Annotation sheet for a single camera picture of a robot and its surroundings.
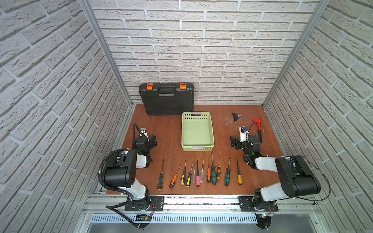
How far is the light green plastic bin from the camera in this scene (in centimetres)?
93

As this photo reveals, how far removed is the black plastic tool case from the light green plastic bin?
0.09 metres

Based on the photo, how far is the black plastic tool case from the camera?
94cm
